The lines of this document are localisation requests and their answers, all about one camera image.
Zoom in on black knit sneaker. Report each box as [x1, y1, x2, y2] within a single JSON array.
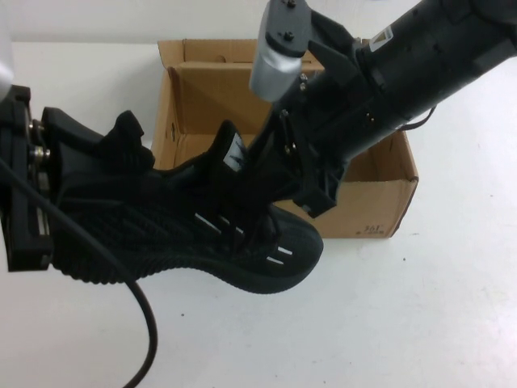
[[52, 108, 324, 294]]

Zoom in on brown cardboard shoe box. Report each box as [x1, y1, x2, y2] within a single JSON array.
[[149, 38, 420, 240]]

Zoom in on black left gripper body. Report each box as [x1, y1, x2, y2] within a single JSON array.
[[0, 85, 54, 272]]

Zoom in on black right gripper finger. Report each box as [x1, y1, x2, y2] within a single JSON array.
[[258, 115, 296, 203], [292, 161, 344, 219]]

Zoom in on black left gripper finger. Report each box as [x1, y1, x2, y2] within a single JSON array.
[[42, 107, 108, 195]]

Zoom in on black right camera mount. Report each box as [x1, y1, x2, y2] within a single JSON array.
[[262, 0, 359, 82]]

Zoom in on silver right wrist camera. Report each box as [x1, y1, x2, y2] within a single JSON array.
[[248, 6, 302, 100]]

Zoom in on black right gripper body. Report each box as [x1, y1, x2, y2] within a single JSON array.
[[278, 19, 425, 171]]

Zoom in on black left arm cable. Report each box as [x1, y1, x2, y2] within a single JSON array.
[[0, 155, 158, 388]]

